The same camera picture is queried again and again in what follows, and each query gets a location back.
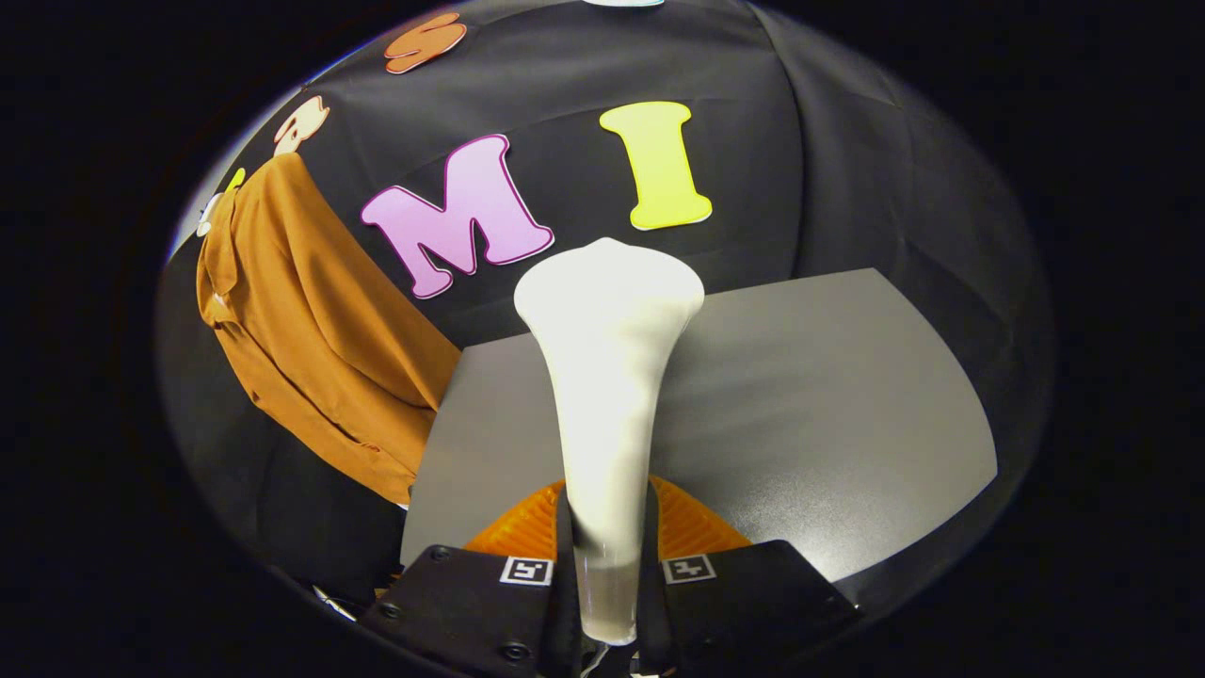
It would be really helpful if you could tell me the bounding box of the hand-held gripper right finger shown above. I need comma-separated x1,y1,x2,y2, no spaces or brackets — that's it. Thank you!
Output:
638,476,862,678

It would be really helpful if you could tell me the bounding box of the grey drawer cabinet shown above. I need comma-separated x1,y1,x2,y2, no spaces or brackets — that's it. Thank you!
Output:
400,267,999,585

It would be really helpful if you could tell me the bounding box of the white garment steamer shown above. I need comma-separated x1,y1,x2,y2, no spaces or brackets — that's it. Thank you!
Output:
513,237,707,647

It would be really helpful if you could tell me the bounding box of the black backdrop cloth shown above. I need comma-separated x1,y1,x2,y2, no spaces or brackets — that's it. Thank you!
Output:
155,0,1055,613

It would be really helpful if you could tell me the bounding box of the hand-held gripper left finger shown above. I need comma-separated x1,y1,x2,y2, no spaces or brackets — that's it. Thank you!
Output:
361,478,583,678

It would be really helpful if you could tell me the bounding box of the brown button shirt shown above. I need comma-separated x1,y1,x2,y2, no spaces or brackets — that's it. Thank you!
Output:
196,153,462,507

